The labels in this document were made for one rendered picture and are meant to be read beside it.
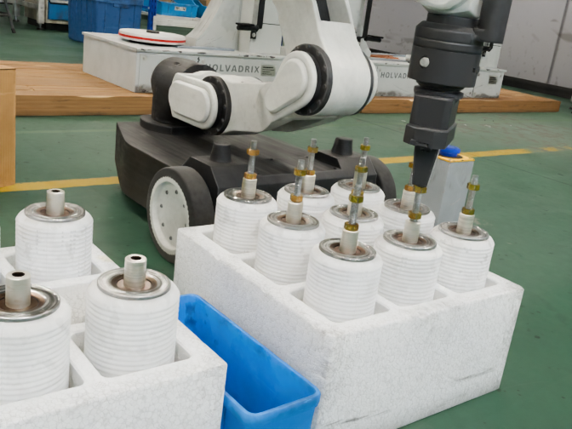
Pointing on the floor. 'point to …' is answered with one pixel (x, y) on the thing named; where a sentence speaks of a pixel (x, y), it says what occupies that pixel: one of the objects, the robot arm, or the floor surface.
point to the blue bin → (250, 374)
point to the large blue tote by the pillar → (102, 16)
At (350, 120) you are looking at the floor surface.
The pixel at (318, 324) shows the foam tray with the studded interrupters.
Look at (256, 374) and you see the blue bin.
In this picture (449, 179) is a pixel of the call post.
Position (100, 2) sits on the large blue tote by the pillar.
